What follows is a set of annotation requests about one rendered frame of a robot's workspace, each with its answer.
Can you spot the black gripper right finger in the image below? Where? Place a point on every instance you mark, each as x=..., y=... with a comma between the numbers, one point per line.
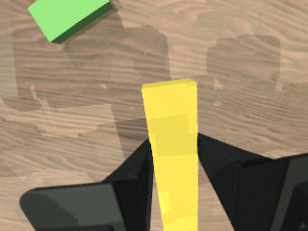
x=254, y=190

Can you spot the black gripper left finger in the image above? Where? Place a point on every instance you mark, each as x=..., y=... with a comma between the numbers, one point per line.
x=123, y=199

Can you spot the green rectangular block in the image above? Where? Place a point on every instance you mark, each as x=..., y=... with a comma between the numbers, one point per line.
x=61, y=19

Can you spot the yellow bar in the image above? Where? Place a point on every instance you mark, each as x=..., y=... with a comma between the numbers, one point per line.
x=171, y=115

